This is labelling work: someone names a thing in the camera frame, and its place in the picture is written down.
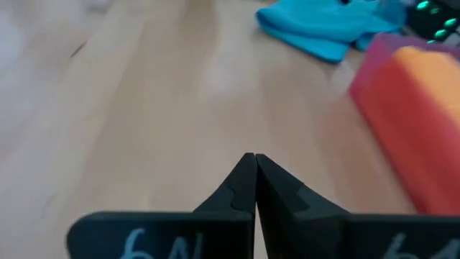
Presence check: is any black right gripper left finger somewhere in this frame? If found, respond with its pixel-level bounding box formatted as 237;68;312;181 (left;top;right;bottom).
66;153;258;259

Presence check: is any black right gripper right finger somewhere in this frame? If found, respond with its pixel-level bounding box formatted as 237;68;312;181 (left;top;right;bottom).
255;153;460;259

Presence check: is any red plastic basket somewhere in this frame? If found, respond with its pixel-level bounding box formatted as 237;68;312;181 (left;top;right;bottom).
349;32;460;216

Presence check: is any orange microfiber towel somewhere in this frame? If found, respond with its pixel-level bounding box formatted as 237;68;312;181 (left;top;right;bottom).
393;45;460;127

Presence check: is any small teal microfiber towel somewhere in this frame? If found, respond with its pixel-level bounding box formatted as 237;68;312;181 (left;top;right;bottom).
255;0;407;65

